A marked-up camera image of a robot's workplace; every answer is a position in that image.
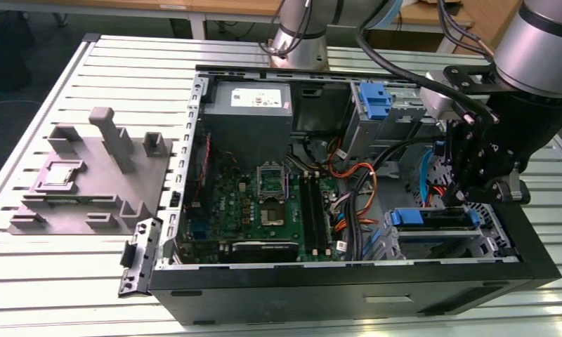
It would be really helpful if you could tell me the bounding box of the grey card retainer bracket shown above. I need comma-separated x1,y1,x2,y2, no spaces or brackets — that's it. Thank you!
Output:
118,216,165,299

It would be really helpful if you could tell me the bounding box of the black RAM slot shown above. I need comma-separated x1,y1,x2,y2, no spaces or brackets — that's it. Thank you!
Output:
301,170,318,256
313,170,332,256

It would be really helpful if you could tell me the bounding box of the CPU socket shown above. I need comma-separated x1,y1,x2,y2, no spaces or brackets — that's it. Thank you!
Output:
258,205,288,228

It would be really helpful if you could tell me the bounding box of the thick black cable bundle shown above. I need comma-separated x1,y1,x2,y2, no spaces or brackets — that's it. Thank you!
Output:
345,136,448,261

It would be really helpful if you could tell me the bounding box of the black graphics card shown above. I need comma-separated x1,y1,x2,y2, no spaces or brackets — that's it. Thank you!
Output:
218,239,301,264

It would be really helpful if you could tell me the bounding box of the black camera cable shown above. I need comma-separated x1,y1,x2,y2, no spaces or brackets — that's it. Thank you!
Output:
436,0,499,59

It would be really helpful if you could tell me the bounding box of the red black twisted wire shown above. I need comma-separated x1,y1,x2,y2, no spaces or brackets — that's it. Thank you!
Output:
190,133,215,208

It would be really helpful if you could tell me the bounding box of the green motherboard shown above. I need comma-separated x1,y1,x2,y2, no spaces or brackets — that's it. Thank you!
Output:
178,159,353,264

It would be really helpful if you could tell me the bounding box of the orange red yellow power wire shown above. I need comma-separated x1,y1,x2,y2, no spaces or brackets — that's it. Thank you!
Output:
427,184,452,209

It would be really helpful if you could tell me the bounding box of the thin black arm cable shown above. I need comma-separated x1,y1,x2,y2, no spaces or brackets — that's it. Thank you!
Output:
257,0,322,57

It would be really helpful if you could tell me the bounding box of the yellow black wire bundle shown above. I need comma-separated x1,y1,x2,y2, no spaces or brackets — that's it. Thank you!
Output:
285,151,332,173

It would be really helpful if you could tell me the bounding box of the thin multicoloured fan wire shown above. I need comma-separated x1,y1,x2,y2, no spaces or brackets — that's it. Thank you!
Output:
217,149,241,166

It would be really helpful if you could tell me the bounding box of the silver CPU chip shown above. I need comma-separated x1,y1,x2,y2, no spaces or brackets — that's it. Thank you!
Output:
46,166,78,185

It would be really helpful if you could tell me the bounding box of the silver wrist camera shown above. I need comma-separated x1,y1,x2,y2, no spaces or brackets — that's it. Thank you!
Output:
420,70,467,121

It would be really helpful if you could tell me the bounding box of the orange red wire bundle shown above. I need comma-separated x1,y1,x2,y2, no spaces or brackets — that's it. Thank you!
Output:
328,137,381,233

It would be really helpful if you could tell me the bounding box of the blue plastic drive latch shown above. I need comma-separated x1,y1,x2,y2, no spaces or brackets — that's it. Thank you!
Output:
360,82,388,106
365,103,394,121

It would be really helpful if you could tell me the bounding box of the thin blue cable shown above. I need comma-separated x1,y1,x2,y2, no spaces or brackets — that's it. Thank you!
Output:
0,99,43,113

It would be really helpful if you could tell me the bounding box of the grey power supply unit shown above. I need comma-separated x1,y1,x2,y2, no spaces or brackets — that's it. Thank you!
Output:
201,81,296,169

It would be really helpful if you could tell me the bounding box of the grey parts rack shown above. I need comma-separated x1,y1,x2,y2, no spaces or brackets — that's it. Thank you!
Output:
7,107,179,235

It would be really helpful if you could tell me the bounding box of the metal optical drive cage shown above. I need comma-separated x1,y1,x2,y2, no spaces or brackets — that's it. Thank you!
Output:
342,81,452,163

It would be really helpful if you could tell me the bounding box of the black case fan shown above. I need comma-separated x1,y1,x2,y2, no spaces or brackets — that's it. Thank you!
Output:
187,135,215,211

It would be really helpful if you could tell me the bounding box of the wooden top white desk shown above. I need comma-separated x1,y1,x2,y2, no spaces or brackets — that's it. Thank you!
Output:
23,0,206,39
201,0,477,53

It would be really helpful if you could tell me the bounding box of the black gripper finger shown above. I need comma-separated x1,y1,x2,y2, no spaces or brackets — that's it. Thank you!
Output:
443,119,488,208
463,163,532,205

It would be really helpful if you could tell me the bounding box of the black office chair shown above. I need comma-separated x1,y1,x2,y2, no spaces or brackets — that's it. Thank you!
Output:
0,10,36,93

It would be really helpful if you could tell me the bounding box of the metal socket cover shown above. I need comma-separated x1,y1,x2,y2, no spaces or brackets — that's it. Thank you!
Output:
257,161,290,204

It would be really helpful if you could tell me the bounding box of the thick black wrist cable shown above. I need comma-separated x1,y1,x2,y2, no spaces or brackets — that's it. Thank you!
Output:
354,20,501,124

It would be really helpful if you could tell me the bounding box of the black PC case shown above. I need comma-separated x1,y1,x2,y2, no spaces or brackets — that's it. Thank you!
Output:
147,63,562,326

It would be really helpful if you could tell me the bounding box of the wooden cabinet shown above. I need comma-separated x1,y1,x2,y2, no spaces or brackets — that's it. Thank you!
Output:
457,0,524,53

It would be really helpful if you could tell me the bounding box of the blue SATA wire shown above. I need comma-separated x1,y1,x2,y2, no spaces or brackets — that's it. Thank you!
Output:
420,140,449,209

